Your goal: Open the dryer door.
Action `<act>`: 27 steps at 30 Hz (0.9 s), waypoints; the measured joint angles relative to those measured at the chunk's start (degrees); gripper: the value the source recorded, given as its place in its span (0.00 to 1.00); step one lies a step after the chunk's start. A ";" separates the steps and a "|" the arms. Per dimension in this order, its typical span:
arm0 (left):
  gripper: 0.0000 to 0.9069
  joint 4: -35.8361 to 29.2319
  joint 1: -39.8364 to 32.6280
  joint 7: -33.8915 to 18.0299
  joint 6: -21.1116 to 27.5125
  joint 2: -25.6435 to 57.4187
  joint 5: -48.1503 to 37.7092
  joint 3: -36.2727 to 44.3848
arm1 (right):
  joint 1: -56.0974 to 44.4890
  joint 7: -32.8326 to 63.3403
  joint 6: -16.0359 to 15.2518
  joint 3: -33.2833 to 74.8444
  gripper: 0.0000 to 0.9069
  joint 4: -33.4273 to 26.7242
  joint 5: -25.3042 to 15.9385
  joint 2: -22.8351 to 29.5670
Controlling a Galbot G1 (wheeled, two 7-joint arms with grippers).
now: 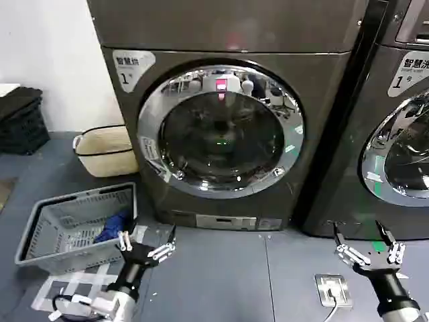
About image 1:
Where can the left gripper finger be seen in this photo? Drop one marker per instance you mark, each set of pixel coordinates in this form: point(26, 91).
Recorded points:
point(164, 251)
point(125, 241)

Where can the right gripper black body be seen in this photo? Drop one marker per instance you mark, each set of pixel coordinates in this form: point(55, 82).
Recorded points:
point(385, 280)

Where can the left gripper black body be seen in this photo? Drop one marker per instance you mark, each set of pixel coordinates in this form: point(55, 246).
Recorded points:
point(132, 265)

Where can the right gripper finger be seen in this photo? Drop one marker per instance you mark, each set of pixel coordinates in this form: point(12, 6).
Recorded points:
point(395, 250)
point(350, 253)

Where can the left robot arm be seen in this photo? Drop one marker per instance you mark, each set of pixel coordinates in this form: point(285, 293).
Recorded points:
point(117, 308)

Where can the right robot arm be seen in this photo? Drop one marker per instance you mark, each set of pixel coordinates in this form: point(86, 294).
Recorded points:
point(400, 313)

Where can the blue cloth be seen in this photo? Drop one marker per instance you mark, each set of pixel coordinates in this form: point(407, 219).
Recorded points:
point(112, 226)

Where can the steel floor socket plate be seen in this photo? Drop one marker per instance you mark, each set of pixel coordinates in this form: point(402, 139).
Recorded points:
point(335, 283)

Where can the dark grey dryer with drawer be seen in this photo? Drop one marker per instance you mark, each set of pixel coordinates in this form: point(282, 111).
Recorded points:
point(355, 188)

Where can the silver dryer service flap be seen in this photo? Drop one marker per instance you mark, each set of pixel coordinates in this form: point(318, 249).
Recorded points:
point(226, 222)

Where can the grey plastic laundry basket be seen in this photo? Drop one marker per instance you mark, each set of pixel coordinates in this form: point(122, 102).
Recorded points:
point(50, 234)

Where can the beige fabric bag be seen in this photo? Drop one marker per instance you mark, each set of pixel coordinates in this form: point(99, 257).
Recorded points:
point(107, 151)

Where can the round glass dryer door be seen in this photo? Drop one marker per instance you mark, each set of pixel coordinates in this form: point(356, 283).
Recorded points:
point(221, 134)
point(405, 157)

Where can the dark grey dryer numbered one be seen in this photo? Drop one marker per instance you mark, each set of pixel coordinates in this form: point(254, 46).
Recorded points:
point(321, 110)

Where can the stack of black crates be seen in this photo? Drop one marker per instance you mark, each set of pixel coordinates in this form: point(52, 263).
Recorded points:
point(21, 120)

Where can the silver label sticker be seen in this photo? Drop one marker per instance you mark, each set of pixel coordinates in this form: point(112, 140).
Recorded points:
point(407, 75)
point(132, 68)

